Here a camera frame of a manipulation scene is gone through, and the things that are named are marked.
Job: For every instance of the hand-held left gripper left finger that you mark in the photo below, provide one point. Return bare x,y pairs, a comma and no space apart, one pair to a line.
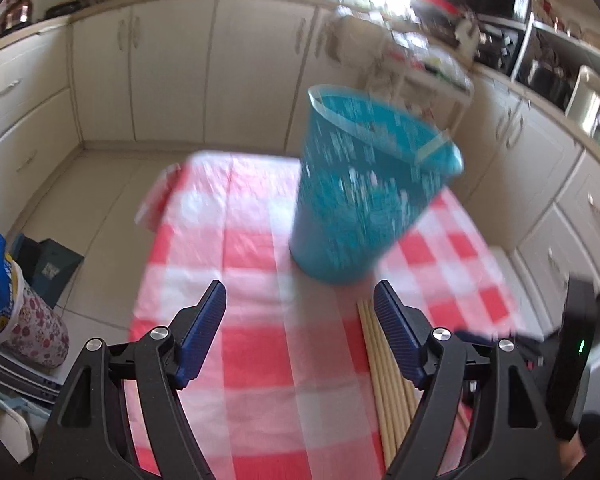
202,330

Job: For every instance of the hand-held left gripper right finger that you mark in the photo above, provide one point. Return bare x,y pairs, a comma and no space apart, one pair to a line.
397,332

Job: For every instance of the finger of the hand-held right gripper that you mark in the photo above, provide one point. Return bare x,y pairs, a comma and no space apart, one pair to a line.
527,347

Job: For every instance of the teal perforated plastic bin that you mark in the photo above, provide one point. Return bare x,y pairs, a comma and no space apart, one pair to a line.
360,195

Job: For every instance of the red white checkered tablecloth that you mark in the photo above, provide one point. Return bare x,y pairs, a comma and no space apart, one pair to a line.
260,260

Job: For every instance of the dark box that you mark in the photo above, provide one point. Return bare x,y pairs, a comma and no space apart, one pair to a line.
50,267

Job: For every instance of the floral print bag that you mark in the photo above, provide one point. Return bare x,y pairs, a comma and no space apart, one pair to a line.
35,325

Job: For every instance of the cream kitchen cabinets with drawers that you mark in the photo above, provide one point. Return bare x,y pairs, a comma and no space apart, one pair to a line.
540,170

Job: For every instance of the steel toaster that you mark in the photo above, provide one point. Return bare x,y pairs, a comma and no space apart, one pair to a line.
587,100

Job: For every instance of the cream kitchen cabinets with doors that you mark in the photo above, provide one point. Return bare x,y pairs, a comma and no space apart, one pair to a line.
170,75

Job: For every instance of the white kitchen trolley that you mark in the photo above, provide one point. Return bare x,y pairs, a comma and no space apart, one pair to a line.
410,65

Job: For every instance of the metal kettle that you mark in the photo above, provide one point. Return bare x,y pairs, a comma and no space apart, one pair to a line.
16,10

